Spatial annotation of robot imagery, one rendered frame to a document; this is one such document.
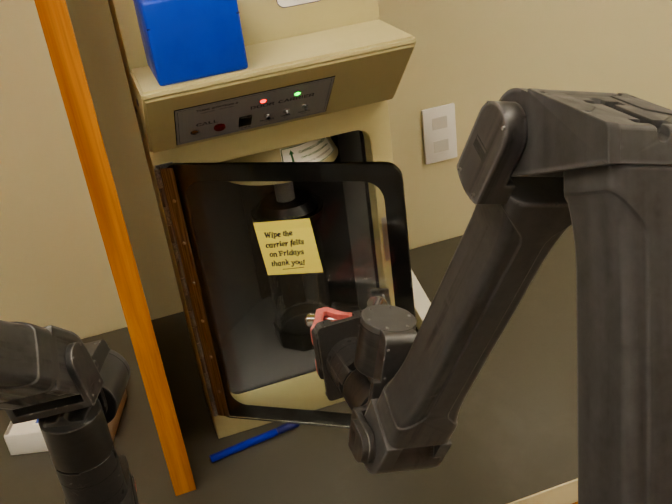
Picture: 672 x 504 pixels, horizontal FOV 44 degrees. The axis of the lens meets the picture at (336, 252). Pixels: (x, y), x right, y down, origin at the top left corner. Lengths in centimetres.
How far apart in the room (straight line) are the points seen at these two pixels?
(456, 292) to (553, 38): 114
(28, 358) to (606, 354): 45
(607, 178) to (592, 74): 134
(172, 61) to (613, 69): 113
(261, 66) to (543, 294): 78
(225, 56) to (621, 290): 57
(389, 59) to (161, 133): 28
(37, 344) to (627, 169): 48
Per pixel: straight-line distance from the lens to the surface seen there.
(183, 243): 109
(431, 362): 70
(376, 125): 113
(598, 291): 50
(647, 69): 190
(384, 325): 83
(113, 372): 86
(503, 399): 129
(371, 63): 99
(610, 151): 47
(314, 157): 114
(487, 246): 61
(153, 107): 94
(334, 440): 125
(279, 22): 105
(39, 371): 72
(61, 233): 156
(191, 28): 92
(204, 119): 99
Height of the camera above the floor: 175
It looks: 28 degrees down
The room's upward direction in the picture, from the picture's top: 8 degrees counter-clockwise
